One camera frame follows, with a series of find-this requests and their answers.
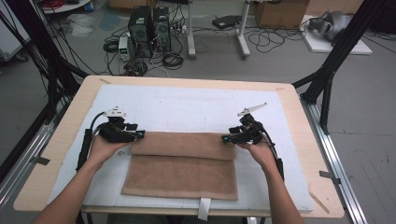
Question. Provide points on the flat black device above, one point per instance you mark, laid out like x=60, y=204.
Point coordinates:
x=226, y=21

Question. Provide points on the tan terry towel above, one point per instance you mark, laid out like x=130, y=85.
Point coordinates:
x=180, y=174

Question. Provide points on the clear plastic sheet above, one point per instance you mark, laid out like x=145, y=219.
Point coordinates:
x=80, y=25

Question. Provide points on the aluminium rail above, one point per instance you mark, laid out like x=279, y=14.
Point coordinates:
x=325, y=146
x=40, y=137

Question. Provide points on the grey rounded device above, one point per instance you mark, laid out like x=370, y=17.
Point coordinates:
x=336, y=21

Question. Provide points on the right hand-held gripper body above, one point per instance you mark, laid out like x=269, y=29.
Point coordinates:
x=252, y=133

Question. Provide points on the beige masking tape strip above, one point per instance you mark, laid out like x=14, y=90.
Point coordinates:
x=319, y=201

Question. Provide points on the large black computer tower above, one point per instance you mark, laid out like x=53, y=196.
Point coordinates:
x=140, y=31

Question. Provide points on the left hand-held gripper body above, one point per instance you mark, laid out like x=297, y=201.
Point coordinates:
x=113, y=133

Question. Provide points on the grey tape strip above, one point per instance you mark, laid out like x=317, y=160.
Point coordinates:
x=40, y=160
x=329, y=176

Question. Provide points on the white foam grid mat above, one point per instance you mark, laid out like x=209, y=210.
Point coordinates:
x=186, y=105

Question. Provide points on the blue tape roll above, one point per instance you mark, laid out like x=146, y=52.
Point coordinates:
x=89, y=6

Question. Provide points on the white cabinet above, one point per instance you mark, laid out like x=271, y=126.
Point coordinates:
x=12, y=37

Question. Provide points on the slim black computer tower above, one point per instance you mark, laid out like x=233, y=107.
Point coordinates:
x=162, y=28

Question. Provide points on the white floor board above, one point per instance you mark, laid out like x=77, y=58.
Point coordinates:
x=323, y=46

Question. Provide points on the round white table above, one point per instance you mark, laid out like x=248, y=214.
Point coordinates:
x=68, y=7

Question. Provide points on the white power supply unit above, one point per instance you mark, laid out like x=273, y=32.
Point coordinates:
x=124, y=48

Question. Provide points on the white desk frame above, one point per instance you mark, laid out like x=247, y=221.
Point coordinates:
x=190, y=31

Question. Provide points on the person's left hand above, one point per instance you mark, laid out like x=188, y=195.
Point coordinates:
x=102, y=149

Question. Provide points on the black metal frame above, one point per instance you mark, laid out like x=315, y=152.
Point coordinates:
x=342, y=46
x=40, y=46

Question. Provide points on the brown cardboard box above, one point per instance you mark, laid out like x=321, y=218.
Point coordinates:
x=280, y=14

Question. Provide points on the person's right hand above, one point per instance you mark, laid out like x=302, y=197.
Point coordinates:
x=263, y=155

